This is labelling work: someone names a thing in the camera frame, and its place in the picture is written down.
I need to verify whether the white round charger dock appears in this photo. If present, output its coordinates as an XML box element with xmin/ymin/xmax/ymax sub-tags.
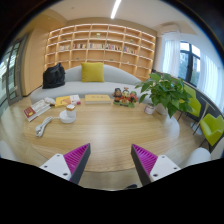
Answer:
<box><xmin>59</xmin><ymin>104</ymin><xmax>76</xmax><ymax>123</ymax></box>

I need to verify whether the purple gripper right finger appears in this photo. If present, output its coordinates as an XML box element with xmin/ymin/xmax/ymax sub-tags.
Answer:
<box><xmin>131</xmin><ymin>144</ymin><xmax>180</xmax><ymax>186</ymax></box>

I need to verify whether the white small object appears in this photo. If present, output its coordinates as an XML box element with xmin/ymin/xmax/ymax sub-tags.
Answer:
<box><xmin>44</xmin><ymin>97</ymin><xmax>56</xmax><ymax>105</ymax></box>

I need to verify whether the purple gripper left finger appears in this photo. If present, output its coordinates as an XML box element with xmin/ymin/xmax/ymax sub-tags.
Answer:
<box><xmin>41</xmin><ymin>144</ymin><xmax>91</xmax><ymax>184</ymax></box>

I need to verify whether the glass door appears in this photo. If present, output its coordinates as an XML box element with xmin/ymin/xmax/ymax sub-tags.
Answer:
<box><xmin>0</xmin><ymin>38</ymin><xmax>26</xmax><ymax>106</ymax></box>

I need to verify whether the lime green chair far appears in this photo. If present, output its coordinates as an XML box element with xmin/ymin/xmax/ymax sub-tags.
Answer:
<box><xmin>184</xmin><ymin>85</ymin><xmax>201</xmax><ymax>122</ymax></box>

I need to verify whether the wooden bookshelf wall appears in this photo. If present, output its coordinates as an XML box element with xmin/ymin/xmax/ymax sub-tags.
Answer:
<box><xmin>45</xmin><ymin>23</ymin><xmax>156</xmax><ymax>80</ymax></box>

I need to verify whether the black backpack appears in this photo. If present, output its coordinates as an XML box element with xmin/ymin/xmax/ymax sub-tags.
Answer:
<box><xmin>42</xmin><ymin>63</ymin><xmax>65</xmax><ymax>89</ymax></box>

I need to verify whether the lime green chair near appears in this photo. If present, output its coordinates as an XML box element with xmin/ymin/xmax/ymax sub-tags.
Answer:
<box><xmin>200</xmin><ymin>114</ymin><xmax>224</xmax><ymax>148</ymax></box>

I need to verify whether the yellow flat box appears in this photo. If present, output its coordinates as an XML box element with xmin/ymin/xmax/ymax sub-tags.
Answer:
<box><xmin>85</xmin><ymin>94</ymin><xmax>111</xmax><ymax>104</ymax></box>

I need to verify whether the lime green chair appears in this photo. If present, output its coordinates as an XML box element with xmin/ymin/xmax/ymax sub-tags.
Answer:
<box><xmin>200</xmin><ymin>114</ymin><xmax>224</xmax><ymax>148</ymax></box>
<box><xmin>184</xmin><ymin>85</ymin><xmax>201</xmax><ymax>122</ymax></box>

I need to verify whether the colourful figurine set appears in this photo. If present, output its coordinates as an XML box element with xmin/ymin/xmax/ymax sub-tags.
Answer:
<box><xmin>112</xmin><ymin>87</ymin><xmax>138</xmax><ymax>108</ymax></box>

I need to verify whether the yellow book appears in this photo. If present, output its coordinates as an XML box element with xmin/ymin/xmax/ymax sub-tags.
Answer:
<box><xmin>55</xmin><ymin>96</ymin><xmax>71</xmax><ymax>107</ymax></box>

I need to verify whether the yellow cushion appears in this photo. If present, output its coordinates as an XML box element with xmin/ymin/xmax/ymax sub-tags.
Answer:
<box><xmin>81</xmin><ymin>62</ymin><xmax>104</xmax><ymax>82</ymax></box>

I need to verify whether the ceiling light strip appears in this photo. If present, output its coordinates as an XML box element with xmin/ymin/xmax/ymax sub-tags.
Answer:
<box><xmin>110</xmin><ymin>0</ymin><xmax>122</xmax><ymax>19</ymax></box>

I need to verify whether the window with curtains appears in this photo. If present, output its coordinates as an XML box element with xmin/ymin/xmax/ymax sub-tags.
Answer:
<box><xmin>162</xmin><ymin>40</ymin><xmax>224</xmax><ymax>111</ymax></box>

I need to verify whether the green potted plant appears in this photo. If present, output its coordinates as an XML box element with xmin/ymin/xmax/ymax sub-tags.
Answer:
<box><xmin>135</xmin><ymin>73</ymin><xmax>192</xmax><ymax>117</ymax></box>

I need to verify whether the small white cup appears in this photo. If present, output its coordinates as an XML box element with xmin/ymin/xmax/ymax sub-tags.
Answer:
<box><xmin>144</xmin><ymin>103</ymin><xmax>155</xmax><ymax>115</ymax></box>

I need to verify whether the grey curved sofa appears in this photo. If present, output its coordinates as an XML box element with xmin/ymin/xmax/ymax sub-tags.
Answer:
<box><xmin>30</xmin><ymin>65</ymin><xmax>141</xmax><ymax>104</ymax></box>

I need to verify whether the white pink booklet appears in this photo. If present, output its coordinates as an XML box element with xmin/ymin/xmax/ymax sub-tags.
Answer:
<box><xmin>70</xmin><ymin>95</ymin><xmax>81</xmax><ymax>105</ymax></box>

